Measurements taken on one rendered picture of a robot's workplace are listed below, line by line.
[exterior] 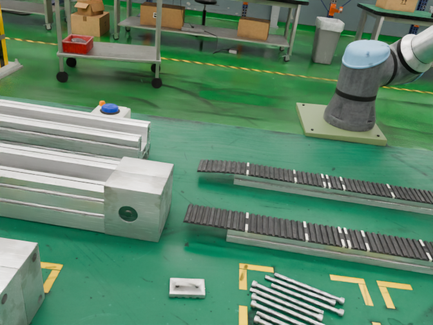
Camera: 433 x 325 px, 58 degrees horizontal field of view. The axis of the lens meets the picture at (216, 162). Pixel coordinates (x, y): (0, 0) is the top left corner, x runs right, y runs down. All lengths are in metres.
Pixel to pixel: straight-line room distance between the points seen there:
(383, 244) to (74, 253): 0.50
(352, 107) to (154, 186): 0.72
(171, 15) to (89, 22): 1.08
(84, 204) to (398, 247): 0.52
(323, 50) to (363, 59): 4.55
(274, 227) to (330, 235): 0.09
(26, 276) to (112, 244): 0.18
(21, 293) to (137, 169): 0.26
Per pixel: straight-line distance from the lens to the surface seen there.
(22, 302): 0.54
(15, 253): 0.53
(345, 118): 1.19
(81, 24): 5.81
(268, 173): 0.83
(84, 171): 0.72
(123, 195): 0.63
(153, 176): 0.65
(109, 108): 0.97
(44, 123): 0.87
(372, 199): 0.89
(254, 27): 5.53
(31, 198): 0.70
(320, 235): 0.70
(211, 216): 0.67
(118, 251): 0.65
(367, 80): 1.17
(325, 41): 5.68
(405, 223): 0.87
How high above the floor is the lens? 1.21
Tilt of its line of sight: 28 degrees down
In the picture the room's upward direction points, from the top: 7 degrees clockwise
